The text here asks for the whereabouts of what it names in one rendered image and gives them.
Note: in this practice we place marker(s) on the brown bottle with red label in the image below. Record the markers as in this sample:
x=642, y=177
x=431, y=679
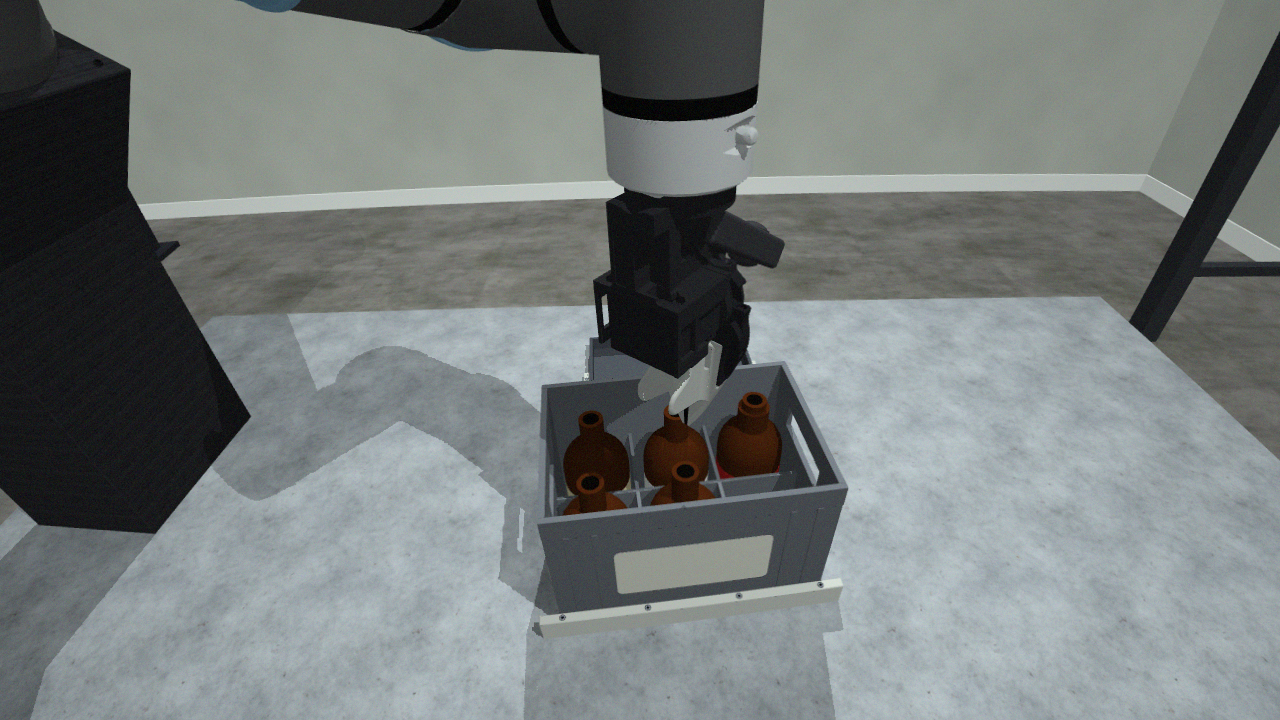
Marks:
x=749, y=443

